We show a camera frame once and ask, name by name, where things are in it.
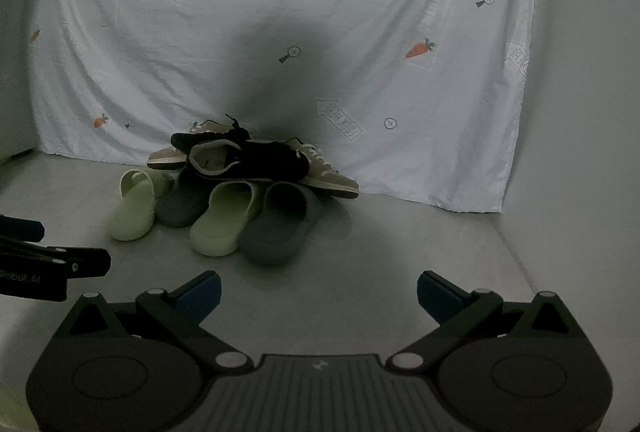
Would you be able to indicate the white carrot-print cloth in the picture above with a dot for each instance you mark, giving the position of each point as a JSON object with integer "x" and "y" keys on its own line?
{"x": 300, "y": 2}

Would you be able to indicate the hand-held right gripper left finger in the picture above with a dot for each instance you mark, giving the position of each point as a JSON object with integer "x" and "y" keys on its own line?
{"x": 202, "y": 294}

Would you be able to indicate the grey slipper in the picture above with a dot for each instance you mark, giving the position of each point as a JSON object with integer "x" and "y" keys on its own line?
{"x": 180, "y": 207}
{"x": 275, "y": 232}

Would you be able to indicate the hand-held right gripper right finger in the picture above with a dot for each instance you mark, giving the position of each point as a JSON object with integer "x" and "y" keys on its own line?
{"x": 432, "y": 294}

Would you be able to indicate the tan and white sneaker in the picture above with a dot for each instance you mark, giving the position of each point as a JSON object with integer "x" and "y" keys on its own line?
{"x": 167, "y": 157}
{"x": 327, "y": 177}

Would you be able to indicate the black sneaker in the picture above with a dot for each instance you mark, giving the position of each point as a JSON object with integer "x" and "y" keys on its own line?
{"x": 265, "y": 162}
{"x": 200, "y": 141}

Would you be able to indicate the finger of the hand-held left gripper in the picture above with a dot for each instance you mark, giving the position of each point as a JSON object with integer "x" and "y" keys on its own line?
{"x": 87, "y": 262}
{"x": 22, "y": 227}

